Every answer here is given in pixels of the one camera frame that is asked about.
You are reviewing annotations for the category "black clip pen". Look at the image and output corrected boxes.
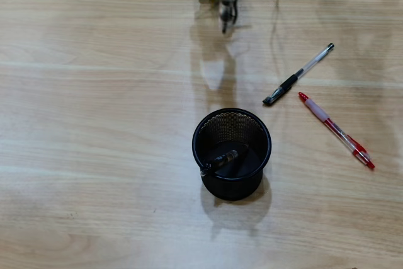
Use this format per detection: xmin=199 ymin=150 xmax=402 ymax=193
xmin=200 ymin=144 xmax=249 ymax=178

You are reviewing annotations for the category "clear capped pen black grip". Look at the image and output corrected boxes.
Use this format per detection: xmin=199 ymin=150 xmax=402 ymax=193
xmin=262 ymin=42 xmax=335 ymax=108

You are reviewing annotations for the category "grey grip clear pen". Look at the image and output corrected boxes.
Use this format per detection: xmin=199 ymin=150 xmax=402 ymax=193
xmin=219 ymin=0 xmax=239 ymax=35

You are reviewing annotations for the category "red clear pen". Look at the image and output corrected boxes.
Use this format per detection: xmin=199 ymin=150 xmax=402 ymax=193
xmin=298 ymin=91 xmax=375 ymax=170

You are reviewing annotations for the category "black mesh pen holder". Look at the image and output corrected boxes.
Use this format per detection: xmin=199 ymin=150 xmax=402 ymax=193
xmin=191 ymin=107 xmax=273 ymax=202

